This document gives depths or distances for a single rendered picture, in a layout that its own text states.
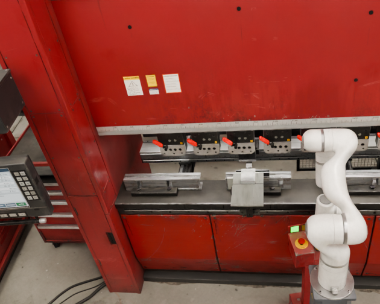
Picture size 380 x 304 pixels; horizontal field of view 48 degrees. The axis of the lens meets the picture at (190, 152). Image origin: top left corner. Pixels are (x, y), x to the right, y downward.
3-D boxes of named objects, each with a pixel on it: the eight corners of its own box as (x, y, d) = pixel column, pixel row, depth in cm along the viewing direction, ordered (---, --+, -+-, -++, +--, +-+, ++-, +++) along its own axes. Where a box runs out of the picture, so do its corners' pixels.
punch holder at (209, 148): (194, 155, 247) (190, 133, 236) (196, 146, 253) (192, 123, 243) (219, 154, 244) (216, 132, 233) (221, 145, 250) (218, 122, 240)
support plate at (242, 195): (230, 206, 237) (230, 205, 236) (233, 174, 256) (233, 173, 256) (263, 206, 233) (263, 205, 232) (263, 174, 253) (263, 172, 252)
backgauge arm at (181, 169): (178, 194, 286) (174, 180, 277) (190, 136, 334) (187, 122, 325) (189, 194, 284) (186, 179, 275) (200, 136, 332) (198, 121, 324)
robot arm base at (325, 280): (358, 300, 183) (363, 275, 171) (313, 300, 186) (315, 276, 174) (348, 262, 197) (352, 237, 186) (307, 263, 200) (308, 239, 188)
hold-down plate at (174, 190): (131, 196, 272) (130, 193, 270) (133, 190, 276) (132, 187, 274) (177, 196, 266) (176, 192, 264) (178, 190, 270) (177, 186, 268)
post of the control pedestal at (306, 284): (303, 308, 276) (305, 258, 242) (300, 301, 280) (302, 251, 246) (311, 307, 276) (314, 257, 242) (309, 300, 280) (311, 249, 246)
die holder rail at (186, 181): (126, 190, 277) (122, 180, 271) (128, 184, 281) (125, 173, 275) (201, 189, 267) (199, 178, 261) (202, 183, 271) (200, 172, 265)
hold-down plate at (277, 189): (231, 195, 259) (230, 192, 257) (231, 189, 263) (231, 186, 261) (281, 195, 253) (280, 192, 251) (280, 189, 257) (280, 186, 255)
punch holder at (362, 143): (338, 151, 231) (340, 127, 221) (336, 142, 237) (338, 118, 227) (367, 151, 228) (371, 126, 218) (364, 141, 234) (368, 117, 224)
